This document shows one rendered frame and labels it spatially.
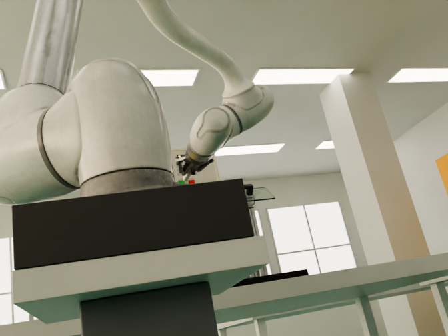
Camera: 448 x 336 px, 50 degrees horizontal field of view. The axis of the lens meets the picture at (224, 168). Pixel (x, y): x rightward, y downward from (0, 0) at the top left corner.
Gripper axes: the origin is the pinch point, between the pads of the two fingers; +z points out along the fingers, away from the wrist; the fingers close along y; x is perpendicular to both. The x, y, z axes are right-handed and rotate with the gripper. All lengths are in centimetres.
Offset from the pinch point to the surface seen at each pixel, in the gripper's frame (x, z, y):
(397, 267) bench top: -45, -29, 51
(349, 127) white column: 145, 281, 276
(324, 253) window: 59, 636, 404
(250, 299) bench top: -47, -29, 4
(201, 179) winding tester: 1.0, 9.5, 7.6
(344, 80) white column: 203, 272, 281
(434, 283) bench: -48, 63, 139
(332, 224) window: 111, 636, 436
